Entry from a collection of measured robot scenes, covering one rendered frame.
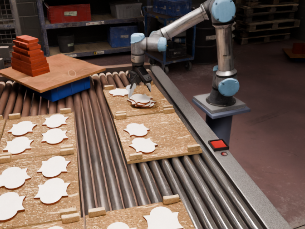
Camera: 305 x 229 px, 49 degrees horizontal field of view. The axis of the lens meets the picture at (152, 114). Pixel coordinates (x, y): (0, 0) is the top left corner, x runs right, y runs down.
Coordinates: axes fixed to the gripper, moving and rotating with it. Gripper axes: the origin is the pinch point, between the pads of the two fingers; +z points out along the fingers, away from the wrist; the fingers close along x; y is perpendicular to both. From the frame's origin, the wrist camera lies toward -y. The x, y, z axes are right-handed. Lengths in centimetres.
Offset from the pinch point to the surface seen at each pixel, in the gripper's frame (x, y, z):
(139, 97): -0.3, 1.7, 1.6
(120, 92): 1.7, 20.8, 4.6
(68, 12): -113, 373, 20
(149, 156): 27, -47, 6
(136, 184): 41, -58, 7
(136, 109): 5.9, -4.7, 5.6
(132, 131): 22.4, -26.0, 4.6
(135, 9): -225, 349, 22
